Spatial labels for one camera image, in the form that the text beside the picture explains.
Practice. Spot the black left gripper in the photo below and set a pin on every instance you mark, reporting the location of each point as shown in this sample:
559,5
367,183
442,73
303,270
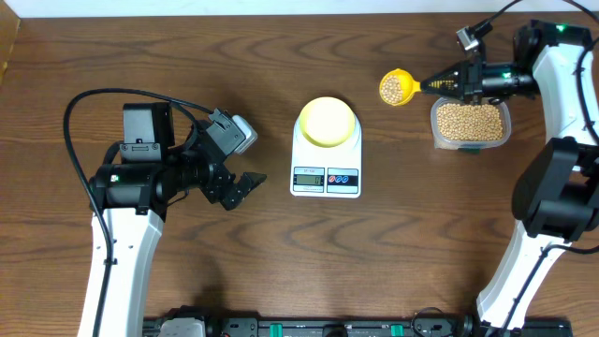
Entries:
214,188

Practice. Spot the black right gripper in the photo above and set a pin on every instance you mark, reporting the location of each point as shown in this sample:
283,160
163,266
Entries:
463,74

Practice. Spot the yellow measuring scoop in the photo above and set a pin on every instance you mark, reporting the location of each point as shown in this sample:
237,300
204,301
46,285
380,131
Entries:
398,87

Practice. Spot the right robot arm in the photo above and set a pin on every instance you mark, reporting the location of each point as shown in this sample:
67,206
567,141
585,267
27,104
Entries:
555,199

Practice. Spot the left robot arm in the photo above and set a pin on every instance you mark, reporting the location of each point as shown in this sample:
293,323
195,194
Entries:
140,177

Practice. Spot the white digital kitchen scale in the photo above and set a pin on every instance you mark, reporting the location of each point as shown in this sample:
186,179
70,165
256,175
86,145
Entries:
326,172

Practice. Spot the pale yellow bowl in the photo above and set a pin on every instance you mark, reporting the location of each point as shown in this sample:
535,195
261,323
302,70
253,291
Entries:
327,122

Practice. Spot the clear plastic container of soybeans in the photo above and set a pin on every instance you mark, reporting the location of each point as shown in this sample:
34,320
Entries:
458,126

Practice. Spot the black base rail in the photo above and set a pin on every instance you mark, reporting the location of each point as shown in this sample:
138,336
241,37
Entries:
195,321

